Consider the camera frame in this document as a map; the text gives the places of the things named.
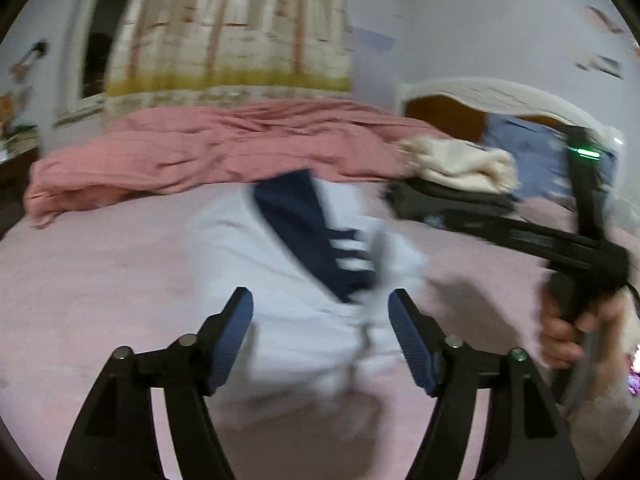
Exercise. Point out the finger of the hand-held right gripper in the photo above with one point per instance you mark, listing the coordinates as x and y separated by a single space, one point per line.
480 227

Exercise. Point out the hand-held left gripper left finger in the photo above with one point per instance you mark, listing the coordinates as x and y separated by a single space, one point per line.
230 340

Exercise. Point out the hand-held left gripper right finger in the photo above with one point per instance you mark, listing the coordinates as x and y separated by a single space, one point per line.
412 340

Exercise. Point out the white and navy jacket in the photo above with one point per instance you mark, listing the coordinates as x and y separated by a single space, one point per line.
280 310

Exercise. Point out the person's right hand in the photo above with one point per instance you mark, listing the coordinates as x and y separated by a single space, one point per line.
557 335

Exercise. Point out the dark grey folded garment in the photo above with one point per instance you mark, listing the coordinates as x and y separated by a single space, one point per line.
450 200

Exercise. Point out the cream folded garment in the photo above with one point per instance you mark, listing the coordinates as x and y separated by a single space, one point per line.
465 165

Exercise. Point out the blue floral pillow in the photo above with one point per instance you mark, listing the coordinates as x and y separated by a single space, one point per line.
535 150

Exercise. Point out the white and wood headboard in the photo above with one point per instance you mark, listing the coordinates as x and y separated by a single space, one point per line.
500 92

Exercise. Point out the bed with pink sheet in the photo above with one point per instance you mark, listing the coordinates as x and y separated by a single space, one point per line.
100 285

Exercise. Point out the pink checked quilt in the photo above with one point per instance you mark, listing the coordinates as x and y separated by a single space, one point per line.
200 150

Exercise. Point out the wooden desk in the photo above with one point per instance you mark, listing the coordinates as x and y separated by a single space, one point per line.
15 175

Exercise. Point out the tree print curtain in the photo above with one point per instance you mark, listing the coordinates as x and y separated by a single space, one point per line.
225 35

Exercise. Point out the white framed window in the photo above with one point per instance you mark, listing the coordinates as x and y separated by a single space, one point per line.
97 35

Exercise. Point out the pale wall sticker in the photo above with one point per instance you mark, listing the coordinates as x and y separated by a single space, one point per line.
600 66

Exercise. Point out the light blue wall poster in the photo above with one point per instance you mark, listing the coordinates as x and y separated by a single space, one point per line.
375 37

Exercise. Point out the brown wall sticker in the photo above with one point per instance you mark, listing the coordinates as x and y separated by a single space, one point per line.
605 19

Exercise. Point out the wall lamp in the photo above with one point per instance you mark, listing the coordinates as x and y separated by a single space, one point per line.
30 57

